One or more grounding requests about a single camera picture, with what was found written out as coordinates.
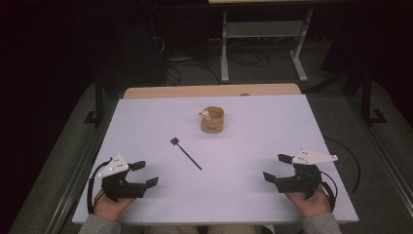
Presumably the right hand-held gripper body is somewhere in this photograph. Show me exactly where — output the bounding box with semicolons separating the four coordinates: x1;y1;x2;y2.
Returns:
276;148;339;200

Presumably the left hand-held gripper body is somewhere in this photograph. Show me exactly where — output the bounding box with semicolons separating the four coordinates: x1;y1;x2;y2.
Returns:
96;153;148;203

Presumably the black stick with square head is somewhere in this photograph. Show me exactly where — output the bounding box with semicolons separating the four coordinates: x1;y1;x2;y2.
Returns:
169;136;203;172

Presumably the tan wooden pen holder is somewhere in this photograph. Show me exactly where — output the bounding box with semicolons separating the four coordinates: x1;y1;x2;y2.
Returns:
199;106;225;134

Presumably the person's left hand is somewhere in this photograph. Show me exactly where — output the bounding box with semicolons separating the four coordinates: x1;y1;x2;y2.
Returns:
93;189;136;222

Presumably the person's right hand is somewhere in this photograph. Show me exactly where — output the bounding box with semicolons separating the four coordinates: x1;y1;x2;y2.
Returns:
285;184;332;219

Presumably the black metal stand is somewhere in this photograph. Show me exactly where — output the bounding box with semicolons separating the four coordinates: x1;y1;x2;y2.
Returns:
361;69;388;127
83;72;105;128

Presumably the right hand-held gripper black cable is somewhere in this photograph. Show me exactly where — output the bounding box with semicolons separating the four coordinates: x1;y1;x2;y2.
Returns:
319;170;339;213

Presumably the hand-held gripper black cable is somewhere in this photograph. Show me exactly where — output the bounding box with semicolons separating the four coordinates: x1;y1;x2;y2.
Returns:
319;170;339;213
87;159;113;215

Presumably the left hand-held gripper black cable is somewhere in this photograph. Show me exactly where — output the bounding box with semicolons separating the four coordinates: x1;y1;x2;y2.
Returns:
87;159;113;215

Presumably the metal floor rail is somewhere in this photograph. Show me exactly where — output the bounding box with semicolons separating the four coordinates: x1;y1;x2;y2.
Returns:
349;97;413;209
45;123;108;234

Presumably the black floor cable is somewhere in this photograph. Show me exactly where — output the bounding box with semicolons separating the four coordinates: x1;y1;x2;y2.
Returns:
324;136;362;194

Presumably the tangle of floor cables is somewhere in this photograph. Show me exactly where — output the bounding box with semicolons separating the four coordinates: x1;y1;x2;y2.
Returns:
149;19;222;86

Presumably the white metal desk frame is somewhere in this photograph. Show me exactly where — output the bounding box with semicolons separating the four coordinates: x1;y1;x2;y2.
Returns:
219;9;316;84

